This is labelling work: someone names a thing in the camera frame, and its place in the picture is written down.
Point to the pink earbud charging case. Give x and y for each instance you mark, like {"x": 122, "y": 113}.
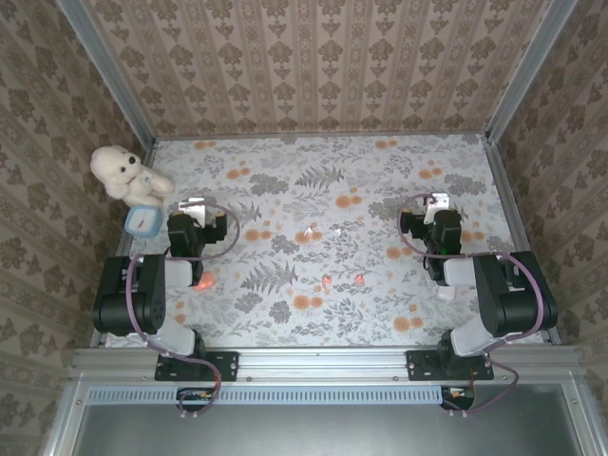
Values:
{"x": 205, "y": 281}

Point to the white earbud charging case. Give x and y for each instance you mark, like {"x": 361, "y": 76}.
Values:
{"x": 447, "y": 294}

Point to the pink earbud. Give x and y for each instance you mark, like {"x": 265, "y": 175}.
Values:
{"x": 361, "y": 279}
{"x": 327, "y": 282}

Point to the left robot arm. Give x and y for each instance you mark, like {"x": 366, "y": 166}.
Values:
{"x": 147, "y": 294}

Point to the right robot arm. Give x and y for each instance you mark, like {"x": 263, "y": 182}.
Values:
{"x": 508, "y": 294}

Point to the blue square clock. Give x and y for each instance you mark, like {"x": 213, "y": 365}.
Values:
{"x": 142, "y": 222}

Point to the white teddy bear plush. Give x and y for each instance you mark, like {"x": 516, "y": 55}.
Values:
{"x": 116, "y": 166}

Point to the grey metal panel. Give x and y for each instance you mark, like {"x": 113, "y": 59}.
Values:
{"x": 323, "y": 427}

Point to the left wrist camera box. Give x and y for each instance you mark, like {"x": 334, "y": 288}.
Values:
{"x": 195, "y": 209}

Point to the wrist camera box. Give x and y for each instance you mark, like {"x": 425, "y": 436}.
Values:
{"x": 439, "y": 202}
{"x": 195, "y": 209}

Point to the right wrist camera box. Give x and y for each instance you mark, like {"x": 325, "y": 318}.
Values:
{"x": 439, "y": 202}

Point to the aluminium table side rail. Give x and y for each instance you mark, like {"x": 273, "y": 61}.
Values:
{"x": 123, "y": 247}
{"x": 507, "y": 190}

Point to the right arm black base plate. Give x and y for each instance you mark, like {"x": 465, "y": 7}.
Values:
{"x": 420, "y": 366}

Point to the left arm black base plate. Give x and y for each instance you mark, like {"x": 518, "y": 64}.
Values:
{"x": 223, "y": 366}

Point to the aluminium table back rail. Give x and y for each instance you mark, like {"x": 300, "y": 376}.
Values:
{"x": 323, "y": 136}

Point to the aluminium mounting rail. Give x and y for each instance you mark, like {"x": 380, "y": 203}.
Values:
{"x": 323, "y": 363}

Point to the aluminium frame corner post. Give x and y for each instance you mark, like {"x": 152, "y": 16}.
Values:
{"x": 107, "y": 71}
{"x": 532, "y": 71}

